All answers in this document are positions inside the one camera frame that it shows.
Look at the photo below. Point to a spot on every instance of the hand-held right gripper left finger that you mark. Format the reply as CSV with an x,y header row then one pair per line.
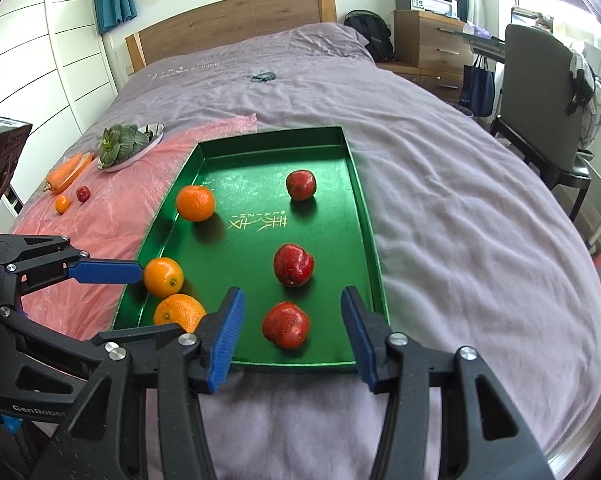
x,y
225,340

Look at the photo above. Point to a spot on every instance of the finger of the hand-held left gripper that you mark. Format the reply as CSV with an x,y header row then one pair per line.
x,y
70,347
105,271

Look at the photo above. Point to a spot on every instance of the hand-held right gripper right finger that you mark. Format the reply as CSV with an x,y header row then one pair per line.
x,y
358,335

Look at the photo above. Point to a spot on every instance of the orange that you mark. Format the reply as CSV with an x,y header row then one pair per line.
x,y
179,312
163,276
195,203
63,203

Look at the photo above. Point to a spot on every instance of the red apple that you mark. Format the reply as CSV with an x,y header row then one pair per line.
x,y
83,193
293,265
301,185
285,326

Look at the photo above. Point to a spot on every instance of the green metal tray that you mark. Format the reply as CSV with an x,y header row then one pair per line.
x,y
240,170

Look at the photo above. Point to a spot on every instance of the pink plastic sheet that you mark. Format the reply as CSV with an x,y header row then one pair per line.
x,y
105,220

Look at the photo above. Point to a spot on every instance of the carrot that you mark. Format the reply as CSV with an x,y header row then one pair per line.
x,y
63,175

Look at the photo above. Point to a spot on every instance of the green bok choy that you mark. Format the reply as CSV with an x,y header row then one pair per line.
x,y
118,142

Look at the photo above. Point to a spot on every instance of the white wardrobe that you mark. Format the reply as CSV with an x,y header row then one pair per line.
x,y
55,60

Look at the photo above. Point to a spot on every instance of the bed with purple cover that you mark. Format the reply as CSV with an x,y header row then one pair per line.
x,y
455,235

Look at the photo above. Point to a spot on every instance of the white plate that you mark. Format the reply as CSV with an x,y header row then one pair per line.
x,y
155,132

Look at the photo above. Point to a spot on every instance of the dark blue tote bag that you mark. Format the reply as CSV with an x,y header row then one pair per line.
x,y
478,90

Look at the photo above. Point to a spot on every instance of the wooden headboard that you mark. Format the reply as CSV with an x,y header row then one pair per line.
x,y
230,25

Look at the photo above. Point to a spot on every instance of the grey chair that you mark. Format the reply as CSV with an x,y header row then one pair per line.
x,y
535,90

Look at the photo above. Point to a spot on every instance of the black backpack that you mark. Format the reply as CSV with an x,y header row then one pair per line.
x,y
370,32

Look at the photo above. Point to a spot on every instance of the wooden drawer cabinet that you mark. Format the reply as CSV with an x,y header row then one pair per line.
x,y
425,35

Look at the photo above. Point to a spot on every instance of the desk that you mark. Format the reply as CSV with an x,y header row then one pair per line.
x,y
480,42

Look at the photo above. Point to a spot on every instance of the checked garment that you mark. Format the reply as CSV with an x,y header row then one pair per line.
x,y
588,100

